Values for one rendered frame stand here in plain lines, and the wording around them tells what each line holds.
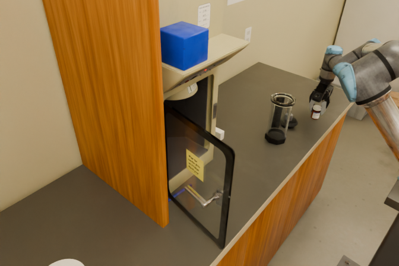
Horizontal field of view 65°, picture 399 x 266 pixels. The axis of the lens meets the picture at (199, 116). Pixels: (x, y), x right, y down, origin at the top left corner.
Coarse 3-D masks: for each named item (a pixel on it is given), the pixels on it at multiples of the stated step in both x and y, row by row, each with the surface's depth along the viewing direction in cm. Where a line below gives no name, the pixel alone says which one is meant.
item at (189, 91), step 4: (192, 84) 111; (196, 84) 114; (184, 88) 108; (188, 88) 109; (192, 88) 110; (196, 88) 113; (180, 92) 108; (184, 92) 108; (188, 92) 109; (192, 92) 110; (172, 96) 107; (176, 96) 107; (180, 96) 108; (184, 96) 108; (188, 96) 109
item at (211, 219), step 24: (168, 120) 94; (168, 144) 99; (192, 144) 88; (216, 144) 79; (168, 168) 106; (216, 168) 82; (168, 192) 113; (216, 192) 87; (192, 216) 104; (216, 216) 92; (216, 240) 97
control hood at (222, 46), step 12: (216, 36) 105; (228, 36) 105; (216, 48) 96; (228, 48) 96; (240, 48) 99; (216, 60) 91; (168, 72) 85; (180, 72) 82; (192, 72) 84; (168, 84) 87
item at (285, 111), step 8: (272, 96) 141; (280, 96) 144; (288, 96) 143; (272, 104) 141; (288, 104) 136; (272, 112) 142; (280, 112) 139; (288, 112) 139; (272, 120) 144; (280, 120) 141; (288, 120) 143; (272, 128) 146; (280, 128) 144; (272, 136) 147; (280, 136) 146
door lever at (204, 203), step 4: (188, 188) 89; (192, 188) 89; (188, 192) 89; (192, 192) 88; (196, 192) 88; (192, 196) 88; (196, 196) 87; (200, 196) 87; (216, 196) 87; (196, 200) 87; (200, 200) 86; (204, 200) 86; (208, 200) 86; (212, 200) 86; (216, 200) 88; (200, 204) 86; (204, 204) 84
